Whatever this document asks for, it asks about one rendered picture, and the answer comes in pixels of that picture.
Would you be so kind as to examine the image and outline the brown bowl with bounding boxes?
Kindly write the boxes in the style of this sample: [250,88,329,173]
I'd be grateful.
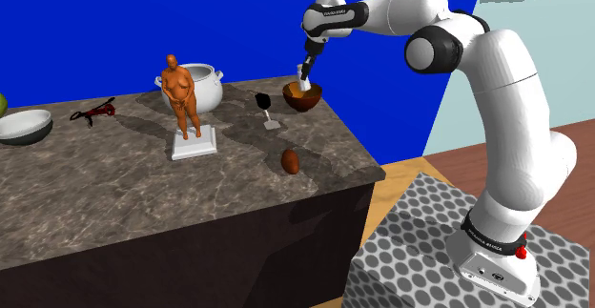
[281,81,323,113]

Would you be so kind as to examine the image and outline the black goblet with white foot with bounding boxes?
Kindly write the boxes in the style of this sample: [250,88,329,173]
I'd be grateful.
[254,92,282,132]

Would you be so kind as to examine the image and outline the brown egg-shaped thing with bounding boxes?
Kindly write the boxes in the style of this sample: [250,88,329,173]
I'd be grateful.
[280,149,301,175]

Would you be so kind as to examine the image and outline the orange figure on white base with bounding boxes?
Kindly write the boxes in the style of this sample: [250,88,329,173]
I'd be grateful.
[160,53,218,162]

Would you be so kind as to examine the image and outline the red and black corkscrew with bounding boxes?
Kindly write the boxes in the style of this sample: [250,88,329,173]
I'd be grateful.
[69,96,117,129]

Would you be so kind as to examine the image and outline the grey dotted robot stand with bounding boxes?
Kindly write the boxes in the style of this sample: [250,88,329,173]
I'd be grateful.
[341,172,595,308]

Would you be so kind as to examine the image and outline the white and grey bowl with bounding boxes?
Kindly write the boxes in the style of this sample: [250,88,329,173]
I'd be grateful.
[0,109,54,147]

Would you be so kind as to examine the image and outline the white pot with handles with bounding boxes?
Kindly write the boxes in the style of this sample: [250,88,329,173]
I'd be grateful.
[154,62,225,114]

